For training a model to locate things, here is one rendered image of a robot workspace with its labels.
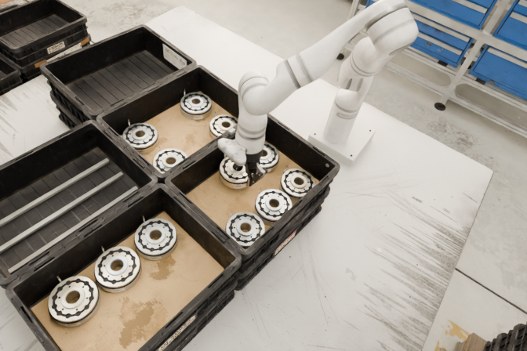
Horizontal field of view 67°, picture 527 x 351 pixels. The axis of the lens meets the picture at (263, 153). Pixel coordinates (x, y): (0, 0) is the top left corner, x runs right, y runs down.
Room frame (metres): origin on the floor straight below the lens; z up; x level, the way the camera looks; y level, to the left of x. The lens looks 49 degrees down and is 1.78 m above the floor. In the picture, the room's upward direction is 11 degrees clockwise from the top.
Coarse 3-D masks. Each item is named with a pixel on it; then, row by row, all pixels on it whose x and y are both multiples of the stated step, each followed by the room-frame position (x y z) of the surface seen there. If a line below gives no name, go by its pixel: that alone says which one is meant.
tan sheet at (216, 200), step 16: (288, 160) 0.82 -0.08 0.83; (272, 176) 0.74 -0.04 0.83; (192, 192) 0.63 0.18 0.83; (208, 192) 0.64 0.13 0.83; (224, 192) 0.65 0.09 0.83; (240, 192) 0.66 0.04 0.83; (256, 192) 0.68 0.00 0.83; (208, 208) 0.59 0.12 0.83; (224, 208) 0.60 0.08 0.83; (240, 208) 0.61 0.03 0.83; (224, 224) 0.55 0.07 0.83
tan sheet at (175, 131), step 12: (216, 108) 0.99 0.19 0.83; (156, 120) 0.88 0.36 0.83; (168, 120) 0.89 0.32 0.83; (180, 120) 0.90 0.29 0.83; (192, 120) 0.91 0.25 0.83; (204, 120) 0.92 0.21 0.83; (168, 132) 0.84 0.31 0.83; (180, 132) 0.85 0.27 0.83; (192, 132) 0.86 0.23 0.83; (204, 132) 0.87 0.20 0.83; (168, 144) 0.79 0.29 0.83; (180, 144) 0.80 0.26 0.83; (192, 144) 0.81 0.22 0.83; (204, 144) 0.82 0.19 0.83; (144, 156) 0.73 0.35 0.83
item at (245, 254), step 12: (276, 120) 0.88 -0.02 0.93; (288, 132) 0.84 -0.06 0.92; (216, 144) 0.74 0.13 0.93; (312, 144) 0.81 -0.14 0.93; (204, 156) 0.69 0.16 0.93; (324, 156) 0.77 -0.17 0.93; (180, 168) 0.63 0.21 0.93; (336, 168) 0.74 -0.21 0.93; (168, 180) 0.59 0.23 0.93; (324, 180) 0.69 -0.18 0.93; (180, 192) 0.56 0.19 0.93; (312, 192) 0.64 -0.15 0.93; (192, 204) 0.53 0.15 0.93; (300, 204) 0.59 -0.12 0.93; (204, 216) 0.50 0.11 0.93; (288, 216) 0.55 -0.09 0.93; (216, 228) 0.48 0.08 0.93; (276, 228) 0.51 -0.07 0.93; (228, 240) 0.45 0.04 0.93; (264, 240) 0.47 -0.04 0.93; (240, 252) 0.43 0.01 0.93; (252, 252) 0.44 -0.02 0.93
